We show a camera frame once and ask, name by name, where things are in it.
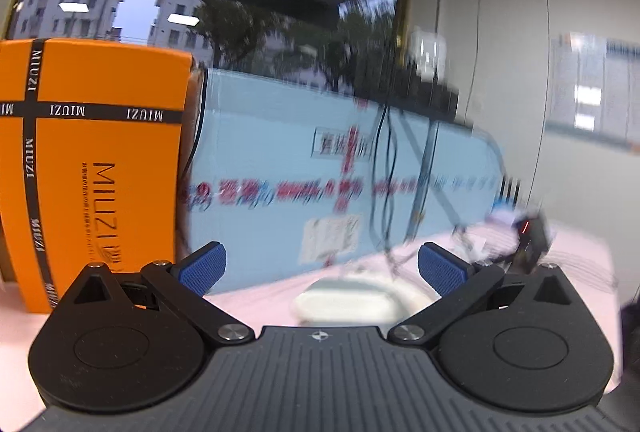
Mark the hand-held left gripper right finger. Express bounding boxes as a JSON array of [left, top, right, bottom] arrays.
[[389, 241, 576, 344]]

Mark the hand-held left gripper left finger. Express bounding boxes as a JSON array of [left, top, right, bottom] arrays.
[[67, 241, 253, 344]]

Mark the white lunch container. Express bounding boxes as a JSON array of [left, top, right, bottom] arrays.
[[292, 279, 433, 327]]

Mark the black device with red light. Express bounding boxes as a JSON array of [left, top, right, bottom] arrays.
[[515, 212, 554, 271]]

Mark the long light blue printed box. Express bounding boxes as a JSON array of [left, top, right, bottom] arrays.
[[177, 68, 506, 295]]

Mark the orange box with black bands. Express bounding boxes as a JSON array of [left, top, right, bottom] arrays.
[[0, 39, 195, 314]]

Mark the black power adapter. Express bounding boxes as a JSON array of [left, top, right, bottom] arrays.
[[429, 80, 459, 114], [395, 62, 431, 109]]

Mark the white electric kettle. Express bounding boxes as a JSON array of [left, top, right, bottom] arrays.
[[410, 28, 449, 80]]

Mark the thin black cable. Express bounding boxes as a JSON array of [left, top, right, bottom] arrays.
[[179, 70, 207, 185]]

